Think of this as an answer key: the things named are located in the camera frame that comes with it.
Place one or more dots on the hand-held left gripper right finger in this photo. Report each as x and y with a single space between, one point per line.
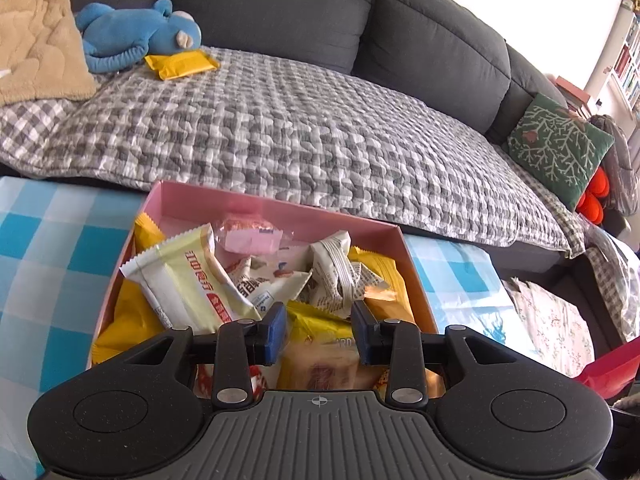
362 335

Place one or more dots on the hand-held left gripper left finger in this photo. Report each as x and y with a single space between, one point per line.
275 335

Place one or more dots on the yellow bread-print snack packet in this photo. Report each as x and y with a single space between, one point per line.
320 345

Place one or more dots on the white text-printed snack packet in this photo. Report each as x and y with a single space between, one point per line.
332 270

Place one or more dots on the pink snack packet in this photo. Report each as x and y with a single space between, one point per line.
250 240

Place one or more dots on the white red-label snack packet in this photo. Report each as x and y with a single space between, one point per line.
185 280

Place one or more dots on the pink cardboard box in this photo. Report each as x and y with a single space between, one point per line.
310 215

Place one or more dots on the white nut-print snack packet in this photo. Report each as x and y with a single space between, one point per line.
265 285

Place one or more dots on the red badge snack packet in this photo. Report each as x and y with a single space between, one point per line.
202 382

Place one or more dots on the floral cloth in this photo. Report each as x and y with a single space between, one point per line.
550 320

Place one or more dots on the grey checked sofa cover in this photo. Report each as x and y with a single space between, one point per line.
300 135

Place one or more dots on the blue checked tablecloth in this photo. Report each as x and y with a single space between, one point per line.
50 260

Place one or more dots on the red paper bag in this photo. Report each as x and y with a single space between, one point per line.
615 370

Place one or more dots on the green branch-pattern cushion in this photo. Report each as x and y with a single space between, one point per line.
555 150

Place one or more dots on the orange plush toy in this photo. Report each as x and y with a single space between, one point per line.
595 195

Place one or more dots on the dark grey sofa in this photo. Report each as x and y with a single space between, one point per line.
425 35

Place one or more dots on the grey plaid garment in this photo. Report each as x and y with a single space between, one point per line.
620 160

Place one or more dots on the stack of books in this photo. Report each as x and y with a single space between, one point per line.
572 92

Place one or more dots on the blue plush toy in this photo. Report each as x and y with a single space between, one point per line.
120 25

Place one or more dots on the white bookshelf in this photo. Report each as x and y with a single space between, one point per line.
627 60

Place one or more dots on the beige quilted blanket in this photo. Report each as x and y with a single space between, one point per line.
35 35

